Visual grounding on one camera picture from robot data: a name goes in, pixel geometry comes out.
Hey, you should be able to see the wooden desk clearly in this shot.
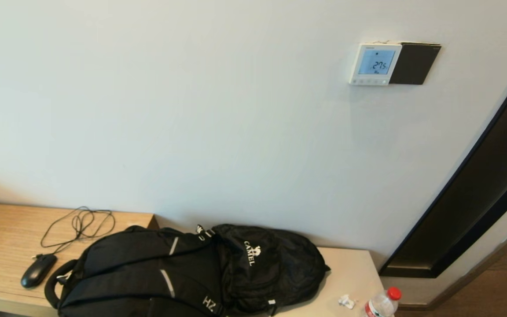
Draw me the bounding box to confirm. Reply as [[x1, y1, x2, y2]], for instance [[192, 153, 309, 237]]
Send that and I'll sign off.
[[0, 201, 160, 317]]

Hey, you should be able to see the beige low cabinet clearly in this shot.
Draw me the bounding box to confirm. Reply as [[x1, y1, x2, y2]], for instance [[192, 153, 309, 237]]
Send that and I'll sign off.
[[262, 246, 387, 317]]

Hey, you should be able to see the wooden baseboard trim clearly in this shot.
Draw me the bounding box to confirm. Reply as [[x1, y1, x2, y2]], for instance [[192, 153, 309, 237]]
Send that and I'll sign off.
[[397, 219, 507, 309]]

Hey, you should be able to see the black computer mouse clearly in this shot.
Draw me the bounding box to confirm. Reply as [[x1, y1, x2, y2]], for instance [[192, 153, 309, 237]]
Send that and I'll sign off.
[[20, 253, 58, 289]]

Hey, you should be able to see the white wall thermostat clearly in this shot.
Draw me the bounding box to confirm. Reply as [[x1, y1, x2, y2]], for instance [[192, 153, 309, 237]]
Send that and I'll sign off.
[[349, 42, 403, 86]]

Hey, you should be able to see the black Camel logo backpack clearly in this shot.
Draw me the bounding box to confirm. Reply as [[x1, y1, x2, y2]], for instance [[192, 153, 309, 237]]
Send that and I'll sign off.
[[196, 223, 331, 316]]

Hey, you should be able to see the black mouse cable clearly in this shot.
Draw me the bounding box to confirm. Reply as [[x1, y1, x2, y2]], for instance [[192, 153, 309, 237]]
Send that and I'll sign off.
[[32, 206, 117, 260]]

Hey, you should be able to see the dark wall switch panel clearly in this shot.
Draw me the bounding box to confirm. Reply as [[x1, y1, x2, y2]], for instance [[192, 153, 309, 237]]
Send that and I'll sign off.
[[389, 42, 442, 85]]

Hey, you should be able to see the large black HZ backpack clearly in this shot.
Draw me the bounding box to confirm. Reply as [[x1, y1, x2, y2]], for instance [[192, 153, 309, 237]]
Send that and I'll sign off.
[[44, 225, 233, 317]]

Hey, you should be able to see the dark brown door frame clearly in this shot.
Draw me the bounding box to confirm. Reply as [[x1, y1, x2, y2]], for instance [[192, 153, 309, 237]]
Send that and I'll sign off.
[[378, 53, 507, 279]]

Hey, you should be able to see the clear red-capped water bottle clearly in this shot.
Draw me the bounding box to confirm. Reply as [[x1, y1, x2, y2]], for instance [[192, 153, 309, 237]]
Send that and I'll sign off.
[[361, 287, 403, 317]]

